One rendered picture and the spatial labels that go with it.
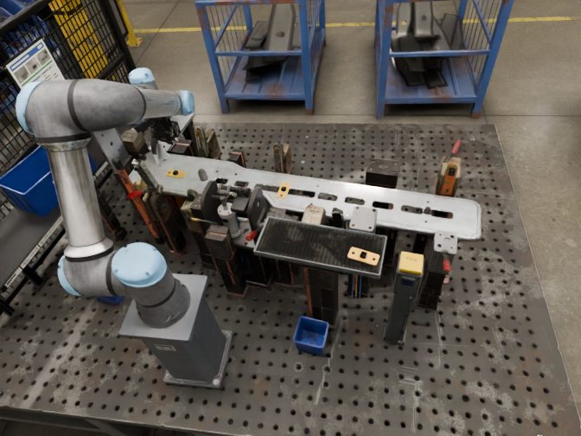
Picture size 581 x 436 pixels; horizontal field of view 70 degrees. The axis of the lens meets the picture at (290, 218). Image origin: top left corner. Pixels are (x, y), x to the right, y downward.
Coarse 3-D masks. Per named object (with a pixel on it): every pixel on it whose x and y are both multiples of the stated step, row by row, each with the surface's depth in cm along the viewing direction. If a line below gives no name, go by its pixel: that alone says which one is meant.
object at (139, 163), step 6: (138, 156) 147; (144, 156) 147; (132, 162) 145; (138, 162) 145; (138, 168) 145; (144, 168) 147; (144, 174) 149; (150, 174) 151; (144, 180) 153; (150, 180) 152; (156, 186) 156
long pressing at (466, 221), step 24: (168, 168) 174; (192, 168) 172; (216, 168) 171; (240, 168) 170; (168, 192) 164; (264, 192) 159; (336, 192) 156; (360, 192) 155; (384, 192) 154; (408, 192) 153; (384, 216) 147; (408, 216) 146; (432, 216) 145; (456, 216) 144; (480, 216) 143
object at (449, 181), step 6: (450, 162) 146; (450, 168) 146; (456, 168) 145; (450, 174) 147; (444, 180) 150; (450, 180) 149; (444, 186) 151; (450, 186) 150; (444, 192) 152; (450, 192) 152
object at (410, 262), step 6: (402, 252) 117; (402, 258) 116; (408, 258) 116; (414, 258) 116; (420, 258) 116; (402, 264) 115; (408, 264) 115; (414, 264) 114; (420, 264) 114; (402, 270) 114; (408, 270) 114; (414, 270) 113; (420, 270) 113
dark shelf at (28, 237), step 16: (128, 128) 190; (96, 144) 184; (96, 160) 177; (96, 176) 173; (16, 208) 162; (0, 224) 157; (16, 224) 156; (32, 224) 156; (48, 224) 155; (0, 240) 152; (16, 240) 151; (32, 240) 150; (0, 256) 147; (16, 256) 146; (32, 256) 148; (0, 272) 142; (16, 272) 143; (0, 288) 138
